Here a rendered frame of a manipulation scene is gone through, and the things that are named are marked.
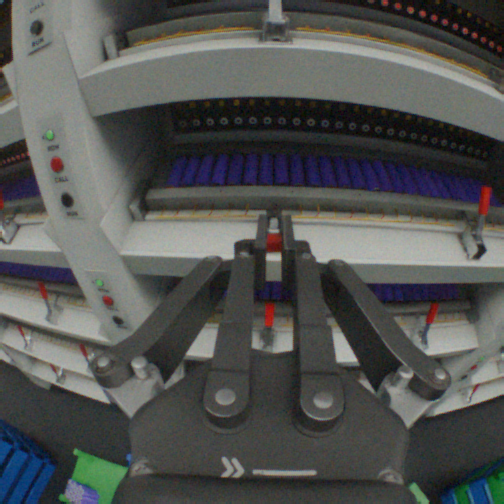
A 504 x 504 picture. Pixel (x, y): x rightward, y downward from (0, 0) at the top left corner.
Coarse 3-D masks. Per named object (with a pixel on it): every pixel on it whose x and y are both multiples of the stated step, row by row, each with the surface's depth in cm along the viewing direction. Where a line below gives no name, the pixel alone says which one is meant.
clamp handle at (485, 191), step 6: (486, 192) 22; (480, 198) 23; (486, 198) 22; (480, 204) 23; (486, 204) 23; (480, 210) 23; (486, 210) 23; (480, 216) 23; (480, 222) 24; (480, 228) 24; (474, 234) 25; (480, 234) 24
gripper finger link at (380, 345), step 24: (336, 264) 14; (360, 288) 12; (336, 312) 13; (360, 312) 11; (384, 312) 10; (360, 336) 11; (384, 336) 9; (360, 360) 10; (384, 360) 9; (408, 360) 8; (432, 360) 7; (408, 384) 7; (432, 384) 6
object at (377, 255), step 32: (160, 160) 38; (448, 160) 33; (480, 160) 32; (128, 192) 30; (128, 224) 30; (160, 224) 31; (192, 224) 30; (224, 224) 30; (256, 224) 30; (416, 224) 29; (128, 256) 29; (160, 256) 28; (192, 256) 28; (224, 256) 28; (320, 256) 27; (352, 256) 27; (384, 256) 27; (416, 256) 26; (448, 256) 26
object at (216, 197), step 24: (168, 192) 30; (192, 192) 30; (216, 192) 30; (240, 192) 30; (264, 192) 29; (288, 192) 29; (312, 192) 29; (336, 192) 29; (360, 192) 29; (384, 192) 29; (168, 216) 30; (192, 216) 30; (216, 216) 30; (240, 216) 29; (432, 216) 29; (456, 216) 28
